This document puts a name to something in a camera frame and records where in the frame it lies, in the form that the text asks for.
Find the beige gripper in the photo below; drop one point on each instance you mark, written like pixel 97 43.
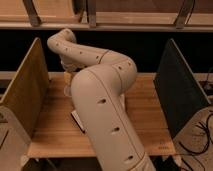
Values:
pixel 69 70

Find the left wooden side panel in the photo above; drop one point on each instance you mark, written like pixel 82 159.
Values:
pixel 23 98

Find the white red eraser block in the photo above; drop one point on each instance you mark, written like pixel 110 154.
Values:
pixel 77 120

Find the right dark side panel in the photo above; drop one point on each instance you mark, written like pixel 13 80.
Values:
pixel 179 93

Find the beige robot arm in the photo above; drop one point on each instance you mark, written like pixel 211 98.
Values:
pixel 95 92

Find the wooden upper shelf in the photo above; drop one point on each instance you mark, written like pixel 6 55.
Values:
pixel 108 15

